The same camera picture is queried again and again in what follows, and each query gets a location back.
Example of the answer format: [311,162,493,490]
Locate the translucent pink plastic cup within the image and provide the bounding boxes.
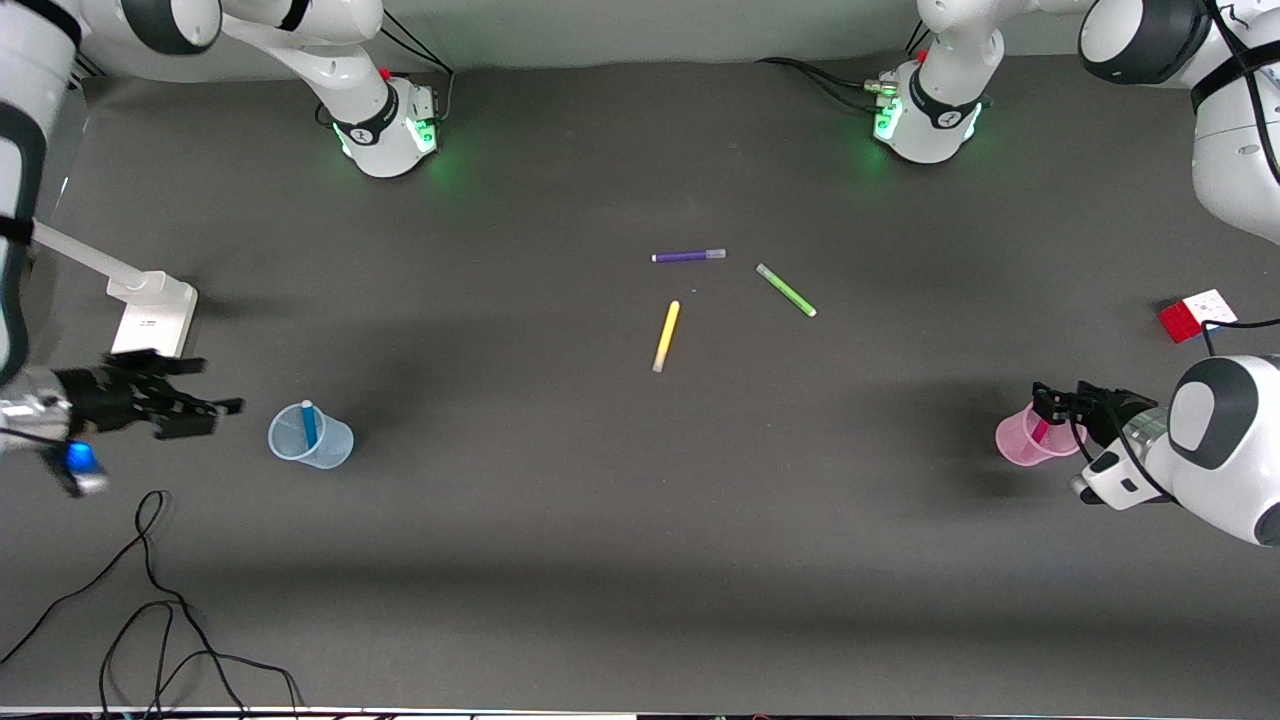
[996,402,1087,468]

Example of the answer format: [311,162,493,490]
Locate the rubik's cube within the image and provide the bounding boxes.
[1158,288,1239,344]

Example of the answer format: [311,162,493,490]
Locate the translucent blue plastic cup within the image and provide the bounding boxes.
[268,402,355,471]

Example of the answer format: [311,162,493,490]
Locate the green marker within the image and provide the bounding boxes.
[756,263,818,318]

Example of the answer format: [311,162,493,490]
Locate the yellow marker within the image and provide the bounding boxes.
[652,300,681,374]

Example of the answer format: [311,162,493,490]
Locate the white camera stand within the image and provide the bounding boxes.
[30,222,199,359]

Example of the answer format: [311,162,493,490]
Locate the loose black cable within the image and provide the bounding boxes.
[0,490,301,717]

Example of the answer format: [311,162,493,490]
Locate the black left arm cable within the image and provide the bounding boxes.
[1070,0,1280,501]

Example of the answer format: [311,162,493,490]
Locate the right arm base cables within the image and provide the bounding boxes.
[365,14,457,127]

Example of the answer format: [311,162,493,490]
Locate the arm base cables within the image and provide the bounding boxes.
[755,20,937,113]
[365,14,457,127]

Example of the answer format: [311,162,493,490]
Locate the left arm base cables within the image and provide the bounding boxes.
[755,20,937,113]

